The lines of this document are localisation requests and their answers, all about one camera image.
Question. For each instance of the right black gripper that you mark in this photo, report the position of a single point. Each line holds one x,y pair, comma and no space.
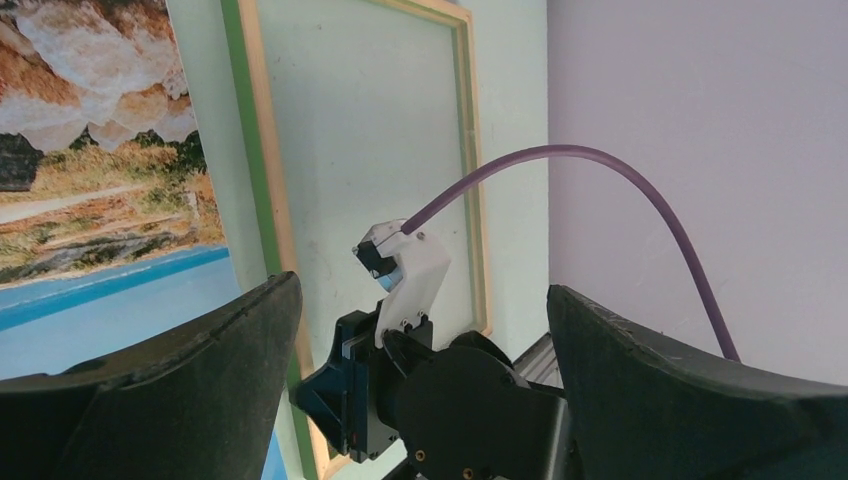
352,403

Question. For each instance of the landscape photo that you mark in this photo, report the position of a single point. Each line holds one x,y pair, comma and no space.
111,230

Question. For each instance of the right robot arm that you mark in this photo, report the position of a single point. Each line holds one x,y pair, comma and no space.
462,412

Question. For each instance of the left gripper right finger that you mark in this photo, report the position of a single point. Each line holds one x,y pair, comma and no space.
646,406

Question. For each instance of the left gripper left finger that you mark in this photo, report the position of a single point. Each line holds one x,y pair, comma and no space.
198,401

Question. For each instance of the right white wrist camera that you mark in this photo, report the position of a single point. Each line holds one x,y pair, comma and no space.
410,267

